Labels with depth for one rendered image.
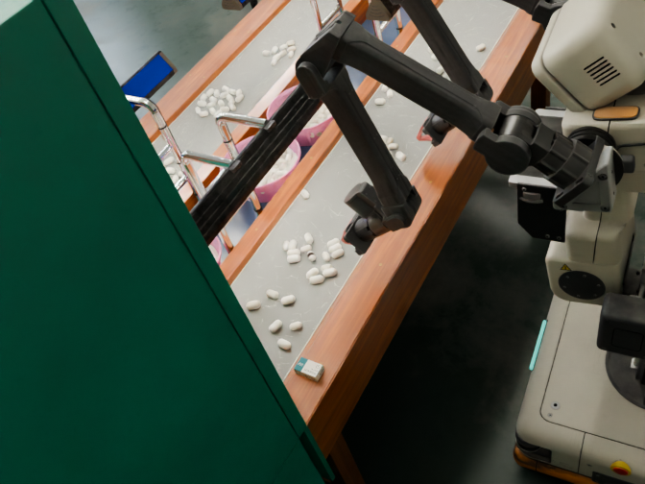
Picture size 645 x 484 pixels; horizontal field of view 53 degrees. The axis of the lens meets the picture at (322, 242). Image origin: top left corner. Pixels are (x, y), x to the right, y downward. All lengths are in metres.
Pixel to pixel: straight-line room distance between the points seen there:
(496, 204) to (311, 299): 1.35
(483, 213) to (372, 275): 1.23
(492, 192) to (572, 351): 1.03
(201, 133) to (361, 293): 0.99
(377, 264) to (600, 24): 0.78
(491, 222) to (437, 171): 0.93
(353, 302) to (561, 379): 0.70
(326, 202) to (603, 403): 0.95
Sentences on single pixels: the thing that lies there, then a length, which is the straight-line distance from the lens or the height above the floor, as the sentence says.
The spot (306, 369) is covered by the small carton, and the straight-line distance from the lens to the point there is 1.48.
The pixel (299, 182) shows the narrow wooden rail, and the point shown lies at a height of 0.76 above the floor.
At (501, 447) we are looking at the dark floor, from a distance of 2.20.
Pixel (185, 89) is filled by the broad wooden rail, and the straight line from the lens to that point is 2.56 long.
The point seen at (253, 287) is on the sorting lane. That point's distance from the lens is 1.73.
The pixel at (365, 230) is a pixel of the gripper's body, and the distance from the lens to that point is 1.47.
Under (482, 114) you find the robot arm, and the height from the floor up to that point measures 1.30.
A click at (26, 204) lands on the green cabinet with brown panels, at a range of 0.71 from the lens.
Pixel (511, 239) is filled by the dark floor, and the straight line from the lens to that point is 2.68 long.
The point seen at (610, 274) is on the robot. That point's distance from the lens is 1.57.
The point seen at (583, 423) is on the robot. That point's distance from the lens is 1.93.
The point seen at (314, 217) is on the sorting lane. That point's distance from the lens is 1.84.
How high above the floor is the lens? 2.00
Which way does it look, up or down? 46 degrees down
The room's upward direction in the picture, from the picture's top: 19 degrees counter-clockwise
